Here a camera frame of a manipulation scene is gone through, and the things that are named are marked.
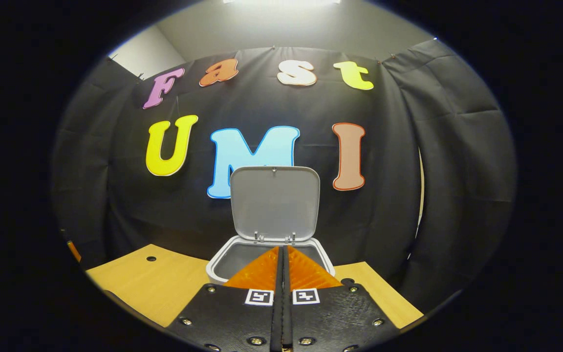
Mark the wooden desktop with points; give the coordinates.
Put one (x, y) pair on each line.
(164, 288)

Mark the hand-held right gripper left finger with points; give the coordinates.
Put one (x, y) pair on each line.
(232, 318)

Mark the black backdrop cloth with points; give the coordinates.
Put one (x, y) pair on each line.
(384, 220)

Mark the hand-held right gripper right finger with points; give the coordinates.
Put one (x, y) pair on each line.
(335, 318)

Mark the long ceiling light panel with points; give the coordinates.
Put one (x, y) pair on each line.
(281, 1)

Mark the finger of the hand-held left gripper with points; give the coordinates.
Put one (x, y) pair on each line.
(74, 252)

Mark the white desktop garbage bin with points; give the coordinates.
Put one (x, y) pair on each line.
(274, 205)

